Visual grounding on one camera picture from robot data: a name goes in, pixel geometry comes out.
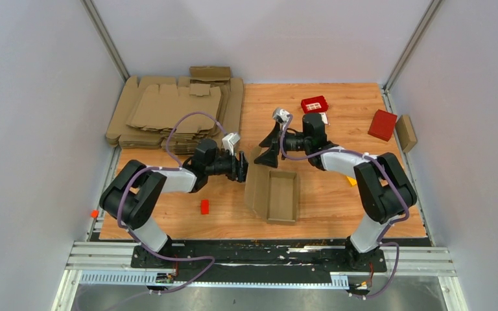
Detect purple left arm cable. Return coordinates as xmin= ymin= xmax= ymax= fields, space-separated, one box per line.
xmin=116 ymin=111 xmax=228 ymax=295

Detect clear case with shapes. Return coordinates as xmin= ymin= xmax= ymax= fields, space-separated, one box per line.
xmin=320 ymin=112 xmax=330 ymax=125

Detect small brown cardboard box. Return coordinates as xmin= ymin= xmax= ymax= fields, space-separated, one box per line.
xmin=395 ymin=115 xmax=418 ymax=153

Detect stack of flat cardboard blanks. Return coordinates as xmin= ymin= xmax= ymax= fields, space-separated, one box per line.
xmin=105 ymin=66 xmax=244 ymax=155

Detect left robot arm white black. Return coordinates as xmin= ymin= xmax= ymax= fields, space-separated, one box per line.
xmin=99 ymin=139 xmax=248 ymax=268

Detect red plastic basket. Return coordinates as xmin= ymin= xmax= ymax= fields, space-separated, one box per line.
xmin=300 ymin=95 xmax=329 ymax=113

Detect yellow triangular plastic frame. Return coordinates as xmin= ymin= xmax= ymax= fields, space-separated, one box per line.
xmin=346 ymin=176 xmax=357 ymax=187

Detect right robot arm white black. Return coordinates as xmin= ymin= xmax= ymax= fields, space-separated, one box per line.
xmin=254 ymin=108 xmax=418 ymax=271

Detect red box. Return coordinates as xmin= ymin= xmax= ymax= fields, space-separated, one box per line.
xmin=368 ymin=109 xmax=398 ymax=141

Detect aluminium frame rail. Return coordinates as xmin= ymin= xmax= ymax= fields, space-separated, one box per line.
xmin=53 ymin=238 xmax=466 ymax=310

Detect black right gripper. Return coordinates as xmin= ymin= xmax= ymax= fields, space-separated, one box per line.
xmin=254 ymin=122 xmax=311 ymax=168

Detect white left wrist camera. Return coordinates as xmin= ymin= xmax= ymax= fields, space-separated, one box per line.
xmin=222 ymin=132 xmax=241 ymax=156

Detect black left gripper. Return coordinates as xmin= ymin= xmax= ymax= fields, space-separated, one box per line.
xmin=206 ymin=149 xmax=261 ymax=183

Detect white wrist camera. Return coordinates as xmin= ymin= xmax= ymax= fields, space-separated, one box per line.
xmin=222 ymin=132 xmax=241 ymax=156
xmin=272 ymin=108 xmax=291 ymax=124

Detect small red block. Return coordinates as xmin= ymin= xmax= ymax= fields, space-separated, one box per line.
xmin=200 ymin=199 xmax=210 ymax=215

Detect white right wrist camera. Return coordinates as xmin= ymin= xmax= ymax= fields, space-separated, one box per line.
xmin=272 ymin=108 xmax=291 ymax=124

